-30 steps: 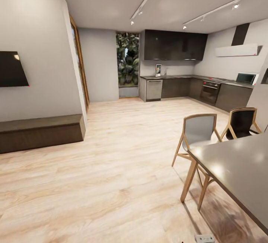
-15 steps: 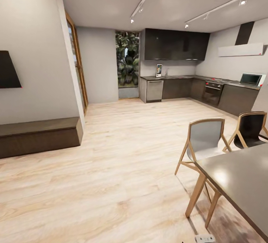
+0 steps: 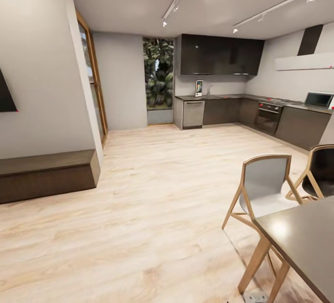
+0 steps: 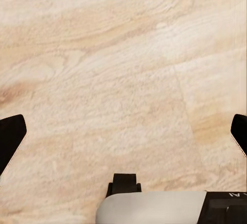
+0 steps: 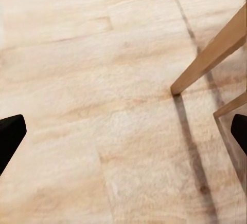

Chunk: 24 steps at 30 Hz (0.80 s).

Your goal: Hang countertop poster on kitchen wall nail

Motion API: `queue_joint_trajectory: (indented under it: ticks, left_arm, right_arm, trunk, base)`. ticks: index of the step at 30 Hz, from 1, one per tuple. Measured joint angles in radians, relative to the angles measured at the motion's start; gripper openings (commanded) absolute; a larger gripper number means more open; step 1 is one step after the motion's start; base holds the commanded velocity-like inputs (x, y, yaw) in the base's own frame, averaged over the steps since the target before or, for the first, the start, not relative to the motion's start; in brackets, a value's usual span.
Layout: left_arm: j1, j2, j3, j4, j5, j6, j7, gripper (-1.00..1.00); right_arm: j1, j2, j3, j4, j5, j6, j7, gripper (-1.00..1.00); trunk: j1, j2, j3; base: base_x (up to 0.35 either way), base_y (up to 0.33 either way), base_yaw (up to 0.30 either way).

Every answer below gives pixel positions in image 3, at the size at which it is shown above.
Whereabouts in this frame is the poster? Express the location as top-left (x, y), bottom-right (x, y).
top-left (195, 80), bottom-right (203, 97)

